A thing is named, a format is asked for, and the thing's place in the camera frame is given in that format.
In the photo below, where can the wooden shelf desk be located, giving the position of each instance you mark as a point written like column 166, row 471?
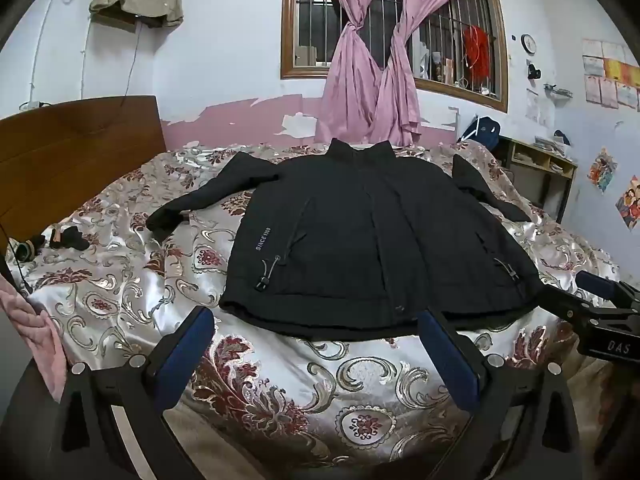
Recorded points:
column 545, row 160

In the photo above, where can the wooden wall shelf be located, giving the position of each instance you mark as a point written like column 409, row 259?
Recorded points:
column 115, row 19

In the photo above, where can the pink curtain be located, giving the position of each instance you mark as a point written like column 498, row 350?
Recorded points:
column 400, row 95
column 352, row 85

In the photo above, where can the cartoon wall sticker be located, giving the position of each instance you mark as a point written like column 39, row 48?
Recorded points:
column 631, row 197
column 602, row 170

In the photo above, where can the black wall holder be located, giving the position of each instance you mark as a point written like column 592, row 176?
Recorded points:
column 534, row 71

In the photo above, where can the wooden framed barred window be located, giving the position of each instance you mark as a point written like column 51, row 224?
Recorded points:
column 286, row 20

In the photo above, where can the pink towel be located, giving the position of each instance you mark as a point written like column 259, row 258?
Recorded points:
column 40, row 340

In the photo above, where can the white bag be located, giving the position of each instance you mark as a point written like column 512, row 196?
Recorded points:
column 424, row 60

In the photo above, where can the red hanging garment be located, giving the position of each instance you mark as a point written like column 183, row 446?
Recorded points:
column 475, row 52

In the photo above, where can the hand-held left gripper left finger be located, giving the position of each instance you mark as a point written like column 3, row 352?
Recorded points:
column 186, row 355

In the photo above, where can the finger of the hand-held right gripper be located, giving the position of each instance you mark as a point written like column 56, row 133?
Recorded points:
column 565, row 302
column 595, row 285

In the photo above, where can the blue backpack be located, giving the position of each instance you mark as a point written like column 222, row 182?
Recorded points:
column 482, row 131

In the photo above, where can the black sock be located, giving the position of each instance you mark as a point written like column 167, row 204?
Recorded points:
column 72, row 239

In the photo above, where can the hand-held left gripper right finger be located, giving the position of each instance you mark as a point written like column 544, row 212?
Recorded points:
column 450, row 362

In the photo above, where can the round wall clock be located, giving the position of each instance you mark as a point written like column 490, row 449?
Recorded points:
column 528, row 43

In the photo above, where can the stack of papers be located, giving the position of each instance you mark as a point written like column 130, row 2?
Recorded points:
column 550, row 144

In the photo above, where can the group of wall certificates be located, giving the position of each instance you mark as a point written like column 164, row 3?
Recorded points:
column 612, row 75

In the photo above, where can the floral satin bedspread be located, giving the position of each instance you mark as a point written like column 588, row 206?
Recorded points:
column 300, row 385

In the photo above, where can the white power strip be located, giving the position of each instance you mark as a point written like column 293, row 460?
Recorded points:
column 32, row 105

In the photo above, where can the cardboard box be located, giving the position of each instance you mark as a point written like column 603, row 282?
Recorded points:
column 305, row 56

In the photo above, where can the dark bottle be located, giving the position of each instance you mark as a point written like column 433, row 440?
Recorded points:
column 436, row 67

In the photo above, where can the black jacket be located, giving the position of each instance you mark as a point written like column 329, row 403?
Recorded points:
column 350, row 235

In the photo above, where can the wooden headboard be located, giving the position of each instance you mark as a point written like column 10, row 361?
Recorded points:
column 75, row 160

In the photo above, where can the metal wall rack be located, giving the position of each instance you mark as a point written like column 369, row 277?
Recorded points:
column 557, row 91

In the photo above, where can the white wall paper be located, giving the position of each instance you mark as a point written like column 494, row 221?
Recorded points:
column 532, row 105

